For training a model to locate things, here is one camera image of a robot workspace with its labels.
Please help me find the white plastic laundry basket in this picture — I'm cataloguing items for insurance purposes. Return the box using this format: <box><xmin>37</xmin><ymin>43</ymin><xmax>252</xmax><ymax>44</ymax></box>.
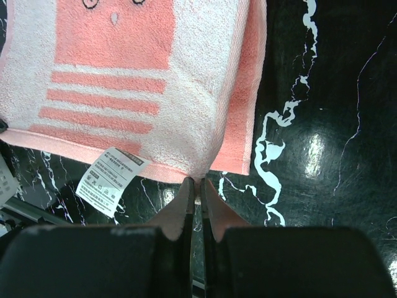
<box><xmin>0</xmin><ymin>156</ymin><xmax>22</xmax><ymax>208</ymax></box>

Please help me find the pink white rabbit towel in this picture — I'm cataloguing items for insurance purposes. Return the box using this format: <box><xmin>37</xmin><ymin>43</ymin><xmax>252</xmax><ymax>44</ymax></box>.
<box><xmin>0</xmin><ymin>0</ymin><xmax>268</xmax><ymax>242</ymax></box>

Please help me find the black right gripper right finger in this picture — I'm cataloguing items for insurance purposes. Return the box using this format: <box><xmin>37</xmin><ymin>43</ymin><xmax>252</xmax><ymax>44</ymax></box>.
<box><xmin>200</xmin><ymin>179</ymin><xmax>396</xmax><ymax>297</ymax></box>

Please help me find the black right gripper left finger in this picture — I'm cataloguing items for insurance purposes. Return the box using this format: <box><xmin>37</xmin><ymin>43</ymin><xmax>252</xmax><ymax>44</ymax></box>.
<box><xmin>1</xmin><ymin>178</ymin><xmax>194</xmax><ymax>297</ymax></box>

